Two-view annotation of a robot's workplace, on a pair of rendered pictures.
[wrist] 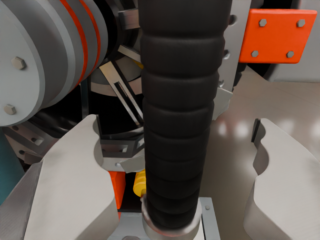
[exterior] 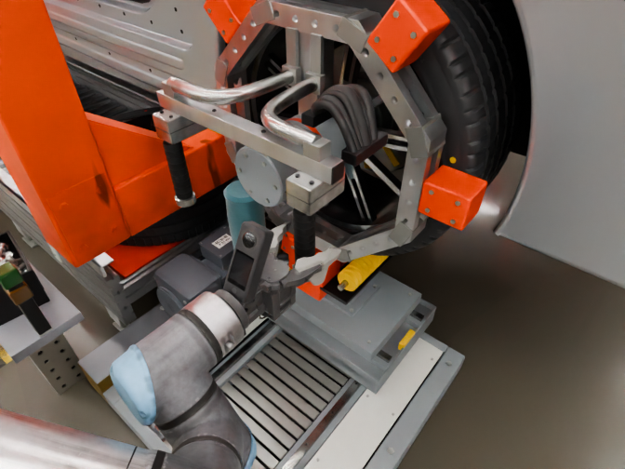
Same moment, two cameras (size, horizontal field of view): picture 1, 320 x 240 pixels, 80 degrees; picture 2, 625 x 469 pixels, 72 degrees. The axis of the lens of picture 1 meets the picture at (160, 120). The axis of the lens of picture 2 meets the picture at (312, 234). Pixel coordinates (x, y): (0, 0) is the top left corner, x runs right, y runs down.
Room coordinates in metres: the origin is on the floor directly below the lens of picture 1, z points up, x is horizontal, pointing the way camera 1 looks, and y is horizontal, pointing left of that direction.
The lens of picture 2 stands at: (-0.33, -0.35, 1.32)
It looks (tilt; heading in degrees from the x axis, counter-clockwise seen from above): 41 degrees down; 38
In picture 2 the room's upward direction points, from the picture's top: straight up
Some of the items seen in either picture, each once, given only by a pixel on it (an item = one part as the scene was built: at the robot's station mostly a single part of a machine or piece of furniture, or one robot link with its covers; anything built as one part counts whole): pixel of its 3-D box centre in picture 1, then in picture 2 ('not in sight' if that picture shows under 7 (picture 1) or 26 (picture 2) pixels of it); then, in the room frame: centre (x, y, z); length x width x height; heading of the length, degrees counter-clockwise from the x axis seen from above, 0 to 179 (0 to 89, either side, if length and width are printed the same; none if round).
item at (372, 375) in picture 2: not in sight; (344, 308); (0.50, 0.15, 0.13); 0.50 x 0.36 x 0.10; 88
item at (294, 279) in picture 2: not in sight; (294, 273); (0.02, -0.04, 0.83); 0.09 x 0.05 x 0.02; 152
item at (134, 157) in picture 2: not in sight; (177, 137); (0.33, 0.66, 0.69); 0.52 x 0.17 x 0.35; 178
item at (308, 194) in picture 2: not in sight; (316, 184); (0.12, -0.01, 0.93); 0.09 x 0.05 x 0.05; 178
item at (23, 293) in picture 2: not in sight; (18, 291); (-0.22, 0.56, 0.59); 0.04 x 0.04 x 0.04; 88
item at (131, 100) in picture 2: not in sight; (125, 100); (0.87, 1.90, 0.28); 2.47 x 0.06 x 0.22; 88
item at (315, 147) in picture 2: not in sight; (314, 91); (0.20, 0.06, 1.03); 0.19 x 0.18 x 0.11; 178
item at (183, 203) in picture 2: not in sight; (179, 170); (0.10, 0.33, 0.83); 0.04 x 0.04 x 0.16
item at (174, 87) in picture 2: not in sight; (231, 62); (0.21, 0.26, 1.03); 0.19 x 0.18 x 0.11; 178
